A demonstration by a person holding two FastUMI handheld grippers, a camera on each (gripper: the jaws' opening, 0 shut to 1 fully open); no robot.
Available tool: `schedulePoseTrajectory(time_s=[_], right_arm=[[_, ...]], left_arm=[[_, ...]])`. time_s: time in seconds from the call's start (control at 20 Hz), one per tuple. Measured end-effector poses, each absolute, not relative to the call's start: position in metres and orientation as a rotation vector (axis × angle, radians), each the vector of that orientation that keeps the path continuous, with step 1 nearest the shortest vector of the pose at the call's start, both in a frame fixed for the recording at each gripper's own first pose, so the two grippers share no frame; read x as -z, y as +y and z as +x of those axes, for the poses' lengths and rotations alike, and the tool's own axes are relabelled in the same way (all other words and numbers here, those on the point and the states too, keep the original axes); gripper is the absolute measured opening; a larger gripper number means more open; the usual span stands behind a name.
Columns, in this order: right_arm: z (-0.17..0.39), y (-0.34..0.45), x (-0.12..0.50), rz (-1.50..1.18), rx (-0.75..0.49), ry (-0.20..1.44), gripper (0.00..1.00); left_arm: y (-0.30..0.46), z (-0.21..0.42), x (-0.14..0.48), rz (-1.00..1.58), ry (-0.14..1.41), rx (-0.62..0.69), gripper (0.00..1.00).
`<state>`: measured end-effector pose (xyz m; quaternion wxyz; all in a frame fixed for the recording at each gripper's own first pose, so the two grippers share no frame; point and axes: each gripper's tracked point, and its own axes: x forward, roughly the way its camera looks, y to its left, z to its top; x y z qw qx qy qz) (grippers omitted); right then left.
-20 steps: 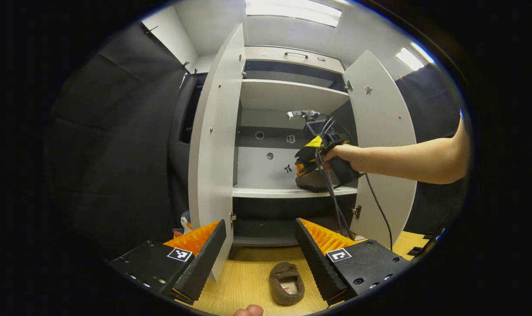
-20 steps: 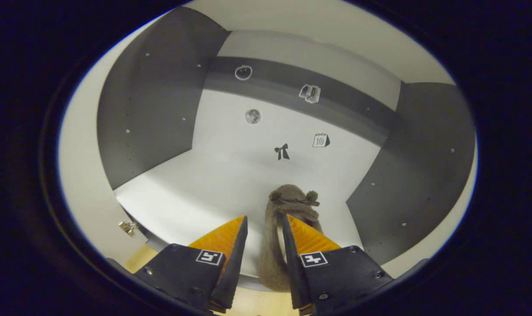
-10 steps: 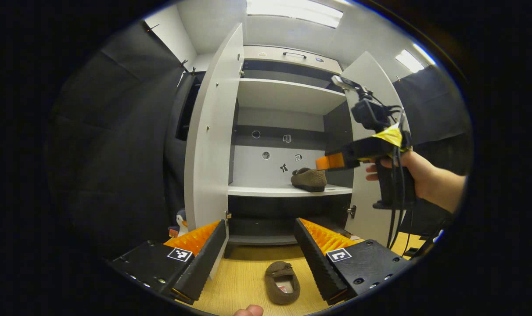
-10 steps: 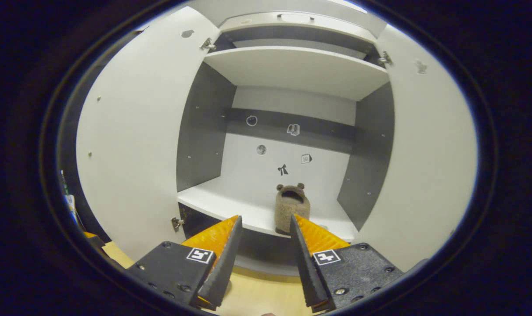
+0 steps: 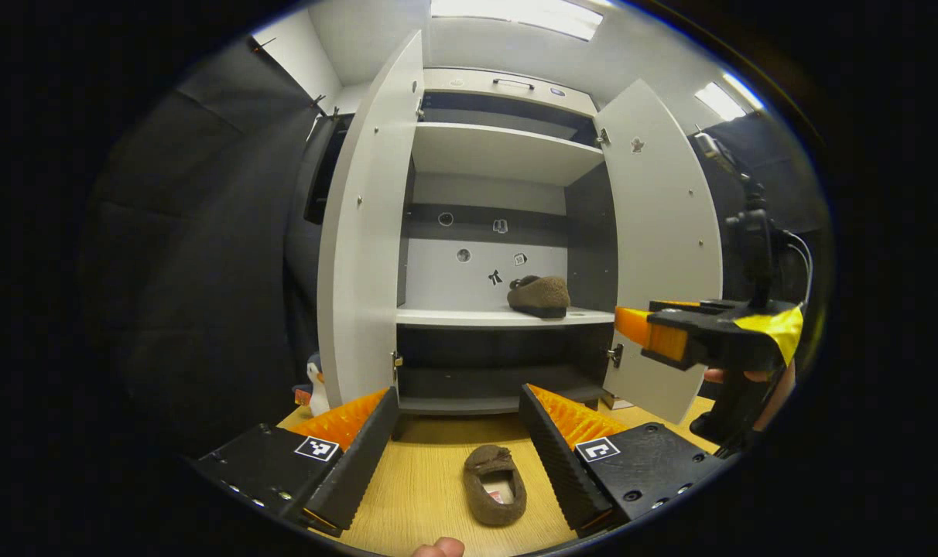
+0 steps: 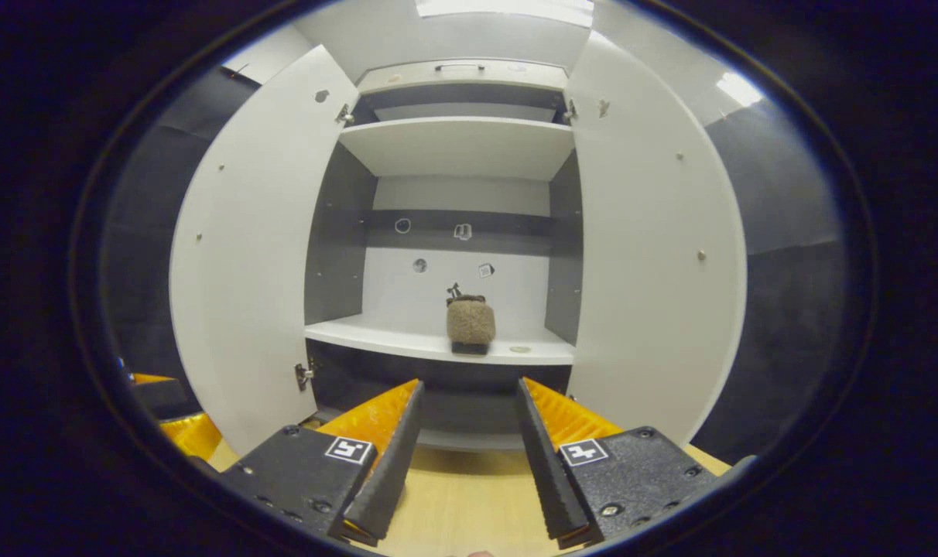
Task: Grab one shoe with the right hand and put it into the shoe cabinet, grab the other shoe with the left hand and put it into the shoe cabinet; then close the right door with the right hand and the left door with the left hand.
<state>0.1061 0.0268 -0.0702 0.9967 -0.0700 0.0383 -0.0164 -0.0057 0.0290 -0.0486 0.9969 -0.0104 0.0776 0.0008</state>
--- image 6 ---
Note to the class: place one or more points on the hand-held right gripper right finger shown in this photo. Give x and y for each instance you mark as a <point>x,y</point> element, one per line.
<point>550,480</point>

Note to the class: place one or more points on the large ceiling light panel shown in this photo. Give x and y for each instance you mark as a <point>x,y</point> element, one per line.
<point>508,9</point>

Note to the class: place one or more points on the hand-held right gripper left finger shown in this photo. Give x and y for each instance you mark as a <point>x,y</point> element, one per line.
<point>391,472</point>

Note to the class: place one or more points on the brown fuzzy shoe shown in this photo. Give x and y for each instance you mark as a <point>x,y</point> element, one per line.
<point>470,323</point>

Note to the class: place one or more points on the white shoe cabinet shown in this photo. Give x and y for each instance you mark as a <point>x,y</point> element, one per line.
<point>453,147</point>

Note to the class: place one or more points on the black backdrop cloth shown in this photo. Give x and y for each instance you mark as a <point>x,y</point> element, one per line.
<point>152,255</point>
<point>786,325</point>

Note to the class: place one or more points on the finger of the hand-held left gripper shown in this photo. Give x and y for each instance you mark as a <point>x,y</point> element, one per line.
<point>163,398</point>
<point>194,437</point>

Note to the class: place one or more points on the small ceiling light panel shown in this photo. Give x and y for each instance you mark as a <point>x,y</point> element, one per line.
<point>738,89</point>

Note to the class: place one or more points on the white shoe cabinet door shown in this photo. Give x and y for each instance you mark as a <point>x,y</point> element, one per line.
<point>647,255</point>
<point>260,247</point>

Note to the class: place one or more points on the white cabinet drawer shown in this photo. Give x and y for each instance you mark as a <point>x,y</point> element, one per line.
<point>407,77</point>

